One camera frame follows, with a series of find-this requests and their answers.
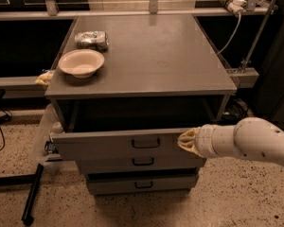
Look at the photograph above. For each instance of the grey top drawer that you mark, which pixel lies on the grey top drawer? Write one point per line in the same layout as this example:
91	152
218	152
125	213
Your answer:
104	145

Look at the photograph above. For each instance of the yellow cloth on rail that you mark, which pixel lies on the yellow cloth on rail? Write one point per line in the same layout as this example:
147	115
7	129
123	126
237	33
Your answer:
45	78

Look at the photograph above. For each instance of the white paper bowl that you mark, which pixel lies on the white paper bowl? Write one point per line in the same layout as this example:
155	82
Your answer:
81	63

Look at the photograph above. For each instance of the clear plastic trash bag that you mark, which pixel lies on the clear plastic trash bag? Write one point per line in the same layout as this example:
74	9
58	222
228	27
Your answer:
43	150

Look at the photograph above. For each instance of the black metal floor stand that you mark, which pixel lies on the black metal floor stand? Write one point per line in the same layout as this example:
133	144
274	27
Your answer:
34	181

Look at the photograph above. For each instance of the white power strip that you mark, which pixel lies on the white power strip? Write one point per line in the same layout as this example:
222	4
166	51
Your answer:
234	6

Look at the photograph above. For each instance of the grey metal drawer cabinet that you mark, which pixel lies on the grey metal drawer cabinet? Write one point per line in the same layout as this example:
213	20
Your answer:
160	72

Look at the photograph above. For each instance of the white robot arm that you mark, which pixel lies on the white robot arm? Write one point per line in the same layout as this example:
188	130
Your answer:
252	138

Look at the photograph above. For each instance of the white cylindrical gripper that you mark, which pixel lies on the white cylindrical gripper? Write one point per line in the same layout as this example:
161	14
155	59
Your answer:
204	140

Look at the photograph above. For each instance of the grey metal rail frame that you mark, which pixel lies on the grey metal rail frame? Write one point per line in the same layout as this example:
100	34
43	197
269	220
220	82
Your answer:
244	77

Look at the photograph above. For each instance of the grey bottom drawer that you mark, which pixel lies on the grey bottom drawer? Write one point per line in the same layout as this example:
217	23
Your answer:
141	181

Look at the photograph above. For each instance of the crumpled silver snack bag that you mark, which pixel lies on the crumpled silver snack bag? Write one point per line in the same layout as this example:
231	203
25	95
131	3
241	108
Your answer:
96	40

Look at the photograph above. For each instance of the grey drawer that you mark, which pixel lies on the grey drawer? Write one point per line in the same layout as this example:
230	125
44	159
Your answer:
141	181
104	145
137	164

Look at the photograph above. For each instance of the grey middle drawer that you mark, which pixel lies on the grey middle drawer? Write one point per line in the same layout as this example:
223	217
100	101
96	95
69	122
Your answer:
137	164

